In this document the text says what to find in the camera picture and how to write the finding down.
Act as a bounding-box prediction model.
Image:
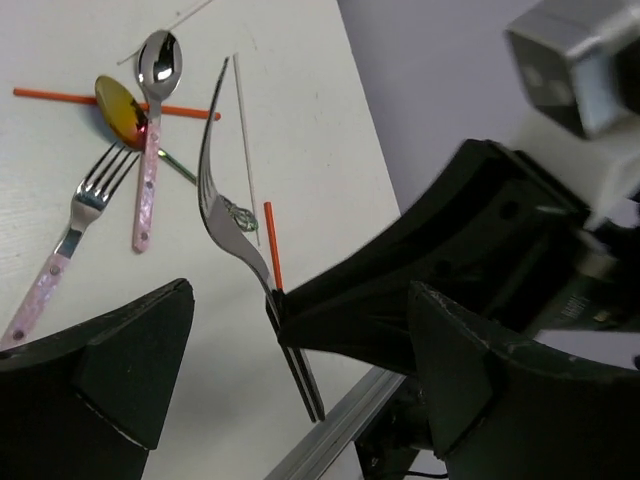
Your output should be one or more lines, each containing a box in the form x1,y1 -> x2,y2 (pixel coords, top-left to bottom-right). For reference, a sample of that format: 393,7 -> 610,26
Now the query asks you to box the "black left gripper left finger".
1,279 -> 194,480

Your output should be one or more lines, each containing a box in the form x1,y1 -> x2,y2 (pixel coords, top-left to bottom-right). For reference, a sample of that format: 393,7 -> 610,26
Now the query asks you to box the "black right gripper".
484,194 -> 639,338

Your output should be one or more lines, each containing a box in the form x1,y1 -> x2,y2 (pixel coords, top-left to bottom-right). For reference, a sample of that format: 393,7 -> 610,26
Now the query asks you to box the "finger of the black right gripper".
281,139 -> 589,331
278,321 -> 415,375

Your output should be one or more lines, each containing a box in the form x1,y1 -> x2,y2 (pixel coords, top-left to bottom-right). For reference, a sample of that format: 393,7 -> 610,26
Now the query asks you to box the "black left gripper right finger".
408,282 -> 639,479

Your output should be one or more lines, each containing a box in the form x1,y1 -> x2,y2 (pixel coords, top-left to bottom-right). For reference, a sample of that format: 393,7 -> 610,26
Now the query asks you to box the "silver fork black handle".
197,57 -> 325,422

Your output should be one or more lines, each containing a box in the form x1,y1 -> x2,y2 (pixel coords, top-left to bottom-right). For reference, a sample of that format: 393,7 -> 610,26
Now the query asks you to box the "fork with pink handle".
1,143 -> 139,350

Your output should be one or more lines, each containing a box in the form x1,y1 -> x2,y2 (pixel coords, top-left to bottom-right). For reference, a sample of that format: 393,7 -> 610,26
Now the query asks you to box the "orange chopstick lower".
264,202 -> 283,290

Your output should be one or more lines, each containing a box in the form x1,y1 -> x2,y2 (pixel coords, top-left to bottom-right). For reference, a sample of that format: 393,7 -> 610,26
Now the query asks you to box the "orange chopstick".
13,87 -> 208,120
264,202 -> 283,290

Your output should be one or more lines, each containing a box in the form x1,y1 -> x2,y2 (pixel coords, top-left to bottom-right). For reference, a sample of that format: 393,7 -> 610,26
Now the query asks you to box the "white chopstick short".
232,52 -> 258,220

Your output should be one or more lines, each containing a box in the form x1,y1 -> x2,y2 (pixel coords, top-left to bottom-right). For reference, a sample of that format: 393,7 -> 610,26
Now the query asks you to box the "orange chopstick upper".
13,87 -> 208,120

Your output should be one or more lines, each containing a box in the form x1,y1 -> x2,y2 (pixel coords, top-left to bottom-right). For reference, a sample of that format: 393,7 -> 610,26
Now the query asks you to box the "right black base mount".
355,378 -> 448,479

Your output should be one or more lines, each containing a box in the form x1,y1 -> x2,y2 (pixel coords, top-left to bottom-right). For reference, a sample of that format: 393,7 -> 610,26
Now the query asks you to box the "aluminium table frame rail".
265,367 -> 406,480

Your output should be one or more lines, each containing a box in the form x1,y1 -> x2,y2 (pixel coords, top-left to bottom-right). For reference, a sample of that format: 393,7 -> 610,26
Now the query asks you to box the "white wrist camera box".
505,0 -> 639,139

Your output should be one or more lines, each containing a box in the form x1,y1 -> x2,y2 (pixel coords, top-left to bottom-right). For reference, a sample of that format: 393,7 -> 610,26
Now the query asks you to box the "gold spoon pink handle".
94,74 -> 161,255

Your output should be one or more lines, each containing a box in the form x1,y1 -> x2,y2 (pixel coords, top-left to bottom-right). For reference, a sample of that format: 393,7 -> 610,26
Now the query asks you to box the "silver spoon iridescent handle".
136,29 -> 259,234

